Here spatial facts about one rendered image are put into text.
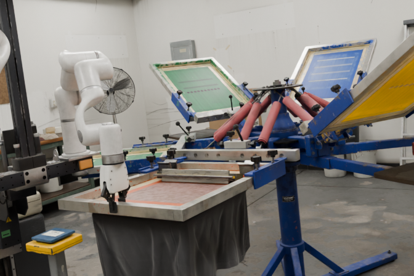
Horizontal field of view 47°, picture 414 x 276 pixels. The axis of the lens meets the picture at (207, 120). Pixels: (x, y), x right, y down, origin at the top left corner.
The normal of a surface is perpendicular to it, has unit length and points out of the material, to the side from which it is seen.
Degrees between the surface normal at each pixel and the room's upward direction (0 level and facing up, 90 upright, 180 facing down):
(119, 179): 92
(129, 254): 93
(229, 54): 90
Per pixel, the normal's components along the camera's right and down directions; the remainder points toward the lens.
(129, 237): -0.47, 0.18
